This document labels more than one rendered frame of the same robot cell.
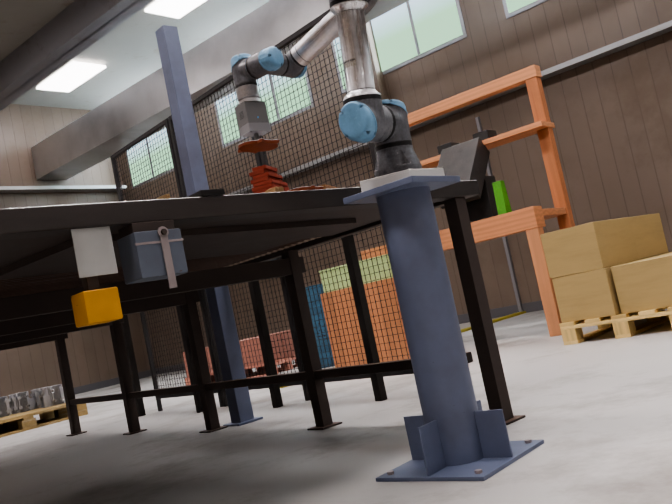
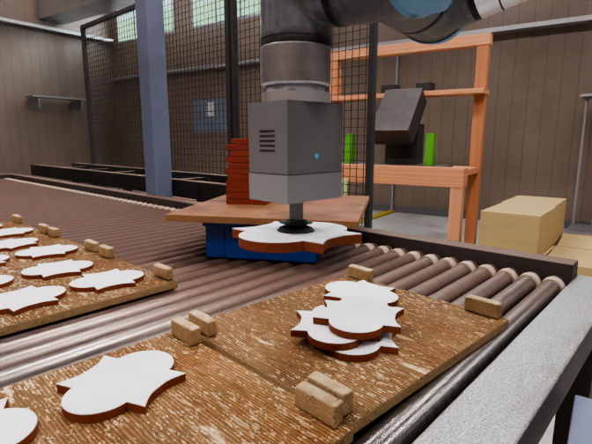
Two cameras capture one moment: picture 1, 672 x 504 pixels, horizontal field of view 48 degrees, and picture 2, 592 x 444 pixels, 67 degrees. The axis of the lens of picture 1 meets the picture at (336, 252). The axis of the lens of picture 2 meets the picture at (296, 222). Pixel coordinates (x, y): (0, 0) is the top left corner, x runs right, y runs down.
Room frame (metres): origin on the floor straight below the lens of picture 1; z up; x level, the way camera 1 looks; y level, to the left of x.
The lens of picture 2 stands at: (1.97, 0.23, 1.23)
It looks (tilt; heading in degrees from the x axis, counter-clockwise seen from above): 10 degrees down; 355
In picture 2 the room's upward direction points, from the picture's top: straight up
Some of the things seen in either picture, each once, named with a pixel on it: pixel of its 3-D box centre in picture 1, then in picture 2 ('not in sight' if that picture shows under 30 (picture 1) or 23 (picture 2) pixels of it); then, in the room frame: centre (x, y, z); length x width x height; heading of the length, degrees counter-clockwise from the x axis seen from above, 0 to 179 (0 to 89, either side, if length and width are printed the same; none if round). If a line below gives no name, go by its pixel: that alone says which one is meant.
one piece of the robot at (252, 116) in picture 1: (251, 118); (291, 145); (2.48, 0.19, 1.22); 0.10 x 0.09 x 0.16; 38
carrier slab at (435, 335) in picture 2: not in sight; (349, 326); (2.65, 0.08, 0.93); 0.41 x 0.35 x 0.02; 128
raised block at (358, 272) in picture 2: not in sight; (359, 273); (2.88, 0.01, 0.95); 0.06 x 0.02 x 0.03; 38
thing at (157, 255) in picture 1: (154, 257); not in sight; (1.94, 0.47, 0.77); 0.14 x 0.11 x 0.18; 132
